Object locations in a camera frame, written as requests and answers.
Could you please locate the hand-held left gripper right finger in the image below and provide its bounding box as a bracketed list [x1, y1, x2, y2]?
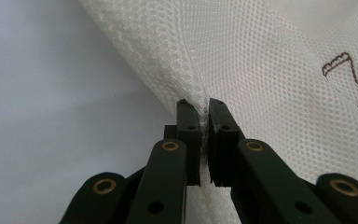
[207, 97, 343, 224]

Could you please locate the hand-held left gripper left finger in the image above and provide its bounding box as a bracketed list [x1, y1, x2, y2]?
[126, 98, 202, 224]

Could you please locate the white mesh laundry bag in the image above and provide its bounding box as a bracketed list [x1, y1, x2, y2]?
[79, 0, 358, 224]

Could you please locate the pale blue table mat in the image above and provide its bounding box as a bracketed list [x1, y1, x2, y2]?
[0, 0, 183, 224]

